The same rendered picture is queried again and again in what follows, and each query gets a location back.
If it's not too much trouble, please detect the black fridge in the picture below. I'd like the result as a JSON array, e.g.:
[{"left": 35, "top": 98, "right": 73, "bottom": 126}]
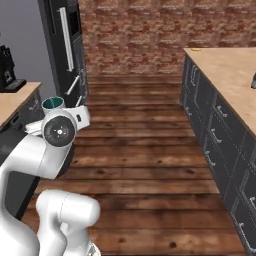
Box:
[{"left": 36, "top": 0, "right": 89, "bottom": 108}]

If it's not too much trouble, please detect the dark base cabinet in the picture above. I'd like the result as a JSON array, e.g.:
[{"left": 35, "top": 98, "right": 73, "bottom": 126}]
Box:
[{"left": 0, "top": 87, "right": 76, "bottom": 221}]

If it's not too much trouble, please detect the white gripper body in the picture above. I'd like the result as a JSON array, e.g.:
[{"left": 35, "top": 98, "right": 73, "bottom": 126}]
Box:
[{"left": 24, "top": 120, "right": 47, "bottom": 136}]

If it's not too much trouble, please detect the white mug teal inside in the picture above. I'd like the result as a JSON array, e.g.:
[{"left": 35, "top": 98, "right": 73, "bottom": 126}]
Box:
[{"left": 41, "top": 96, "right": 67, "bottom": 116}]

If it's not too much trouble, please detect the dark island cabinet run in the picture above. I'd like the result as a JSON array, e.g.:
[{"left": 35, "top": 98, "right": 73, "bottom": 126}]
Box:
[{"left": 179, "top": 54, "right": 256, "bottom": 256}]

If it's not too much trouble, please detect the black coffee machine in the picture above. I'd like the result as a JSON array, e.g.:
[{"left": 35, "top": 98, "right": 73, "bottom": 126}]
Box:
[{"left": 0, "top": 44, "right": 28, "bottom": 94}]

